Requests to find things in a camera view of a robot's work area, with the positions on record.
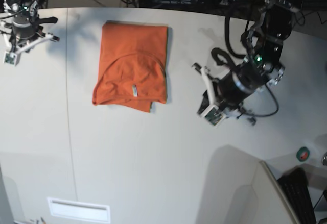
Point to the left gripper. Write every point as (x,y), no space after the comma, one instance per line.
(229,92)

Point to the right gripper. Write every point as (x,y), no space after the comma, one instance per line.
(26,33)

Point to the orange t-shirt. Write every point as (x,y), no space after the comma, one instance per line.
(132,66)

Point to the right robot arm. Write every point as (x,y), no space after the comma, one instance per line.
(26,8)

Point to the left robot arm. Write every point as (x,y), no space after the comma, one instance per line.
(259,67)

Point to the green tape roll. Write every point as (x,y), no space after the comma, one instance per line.
(303,154)

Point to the black keyboard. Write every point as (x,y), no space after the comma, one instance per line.
(295,187)

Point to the white label plate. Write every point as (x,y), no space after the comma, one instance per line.
(79,211)

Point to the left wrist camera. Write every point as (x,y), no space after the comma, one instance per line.
(212,114)

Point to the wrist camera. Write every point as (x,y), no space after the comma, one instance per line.
(212,114)
(11,58)

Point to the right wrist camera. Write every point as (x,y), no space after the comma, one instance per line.
(11,58)

